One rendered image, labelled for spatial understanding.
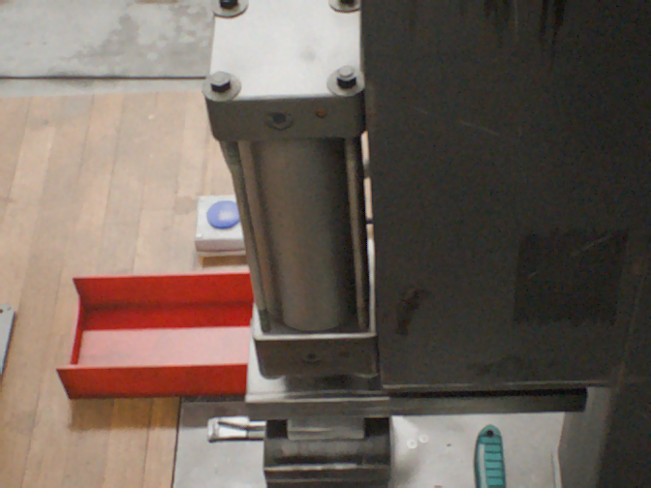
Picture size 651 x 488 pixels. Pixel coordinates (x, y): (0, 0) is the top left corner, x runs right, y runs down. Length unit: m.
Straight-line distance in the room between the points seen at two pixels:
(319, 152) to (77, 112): 0.89
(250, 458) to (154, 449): 0.10
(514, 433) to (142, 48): 1.97
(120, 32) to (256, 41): 2.38
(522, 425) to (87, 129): 0.67
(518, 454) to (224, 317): 0.35
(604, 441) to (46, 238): 0.75
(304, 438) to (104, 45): 2.19
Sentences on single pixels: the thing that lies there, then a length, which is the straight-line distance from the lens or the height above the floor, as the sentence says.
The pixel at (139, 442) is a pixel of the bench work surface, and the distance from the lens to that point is 1.27.
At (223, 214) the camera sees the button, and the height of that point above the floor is 0.94.
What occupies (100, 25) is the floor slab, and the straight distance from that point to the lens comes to 3.12.
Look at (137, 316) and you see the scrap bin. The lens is 1.35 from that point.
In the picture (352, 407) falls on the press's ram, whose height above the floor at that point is 1.17.
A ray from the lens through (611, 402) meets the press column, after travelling 0.91.
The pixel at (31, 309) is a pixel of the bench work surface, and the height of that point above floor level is 0.90.
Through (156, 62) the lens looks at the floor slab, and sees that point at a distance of 2.98.
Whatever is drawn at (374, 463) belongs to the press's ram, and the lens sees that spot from 0.95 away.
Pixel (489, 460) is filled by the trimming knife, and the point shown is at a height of 0.92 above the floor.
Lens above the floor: 1.98
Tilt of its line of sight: 51 degrees down
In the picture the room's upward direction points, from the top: 6 degrees counter-clockwise
